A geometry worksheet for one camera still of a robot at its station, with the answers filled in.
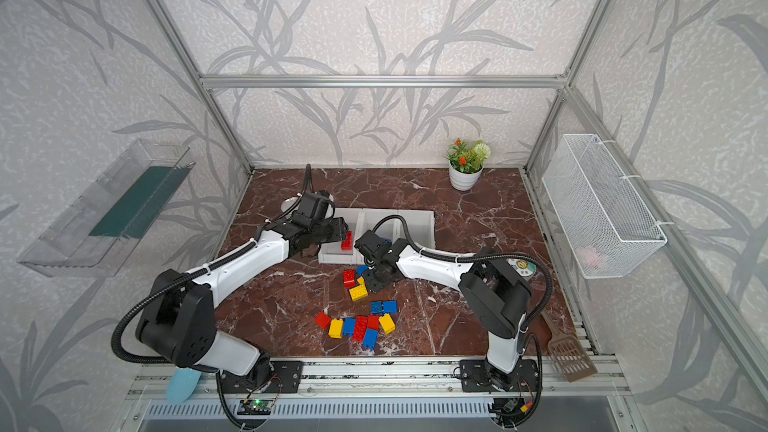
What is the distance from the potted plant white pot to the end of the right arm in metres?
0.46

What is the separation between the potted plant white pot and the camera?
105 centimetres

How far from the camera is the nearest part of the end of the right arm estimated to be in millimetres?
635
